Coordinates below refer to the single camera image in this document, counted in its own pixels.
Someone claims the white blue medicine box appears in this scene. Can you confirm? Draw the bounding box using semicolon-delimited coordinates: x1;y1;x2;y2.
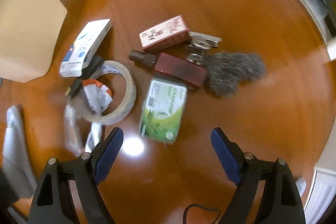
59;19;112;78

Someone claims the white radiator panel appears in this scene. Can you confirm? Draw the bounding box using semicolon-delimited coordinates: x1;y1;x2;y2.
304;167;335;223

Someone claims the steel wool scrubber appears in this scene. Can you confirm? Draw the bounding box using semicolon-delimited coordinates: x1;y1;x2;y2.
202;52;266;97

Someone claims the pink printed carton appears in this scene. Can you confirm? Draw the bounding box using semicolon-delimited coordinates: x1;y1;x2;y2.
139;15;190;53

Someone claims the right white slipper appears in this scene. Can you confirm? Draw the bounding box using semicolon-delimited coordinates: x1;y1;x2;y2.
295;176;306;197

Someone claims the left white slipper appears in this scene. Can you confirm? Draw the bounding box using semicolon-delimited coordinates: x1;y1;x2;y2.
2;105;37;198

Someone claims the beige plastic trash bin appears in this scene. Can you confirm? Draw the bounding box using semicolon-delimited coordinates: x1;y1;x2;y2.
1;0;67;83

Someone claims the silver metal clip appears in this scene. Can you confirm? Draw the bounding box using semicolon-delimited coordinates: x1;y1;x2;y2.
186;31;222;65

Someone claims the orange white wrapper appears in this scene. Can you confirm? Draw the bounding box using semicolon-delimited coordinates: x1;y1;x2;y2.
64;79;113;156

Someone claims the clear tape roll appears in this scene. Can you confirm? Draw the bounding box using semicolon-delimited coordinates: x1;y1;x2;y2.
72;61;137;126

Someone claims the white slipper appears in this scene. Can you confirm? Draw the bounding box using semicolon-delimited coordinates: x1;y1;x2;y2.
295;176;306;197
2;105;37;198

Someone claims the small black lighter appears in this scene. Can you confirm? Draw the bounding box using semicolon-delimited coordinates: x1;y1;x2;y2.
65;55;104;98

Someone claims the black cable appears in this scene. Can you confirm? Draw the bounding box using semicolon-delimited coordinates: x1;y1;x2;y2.
182;203;222;224

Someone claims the dark red perfume bottle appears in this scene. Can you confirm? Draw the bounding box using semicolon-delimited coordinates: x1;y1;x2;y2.
129;50;207;89

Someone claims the green floss pick box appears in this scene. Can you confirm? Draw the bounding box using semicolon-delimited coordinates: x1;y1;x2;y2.
139;78;188;144

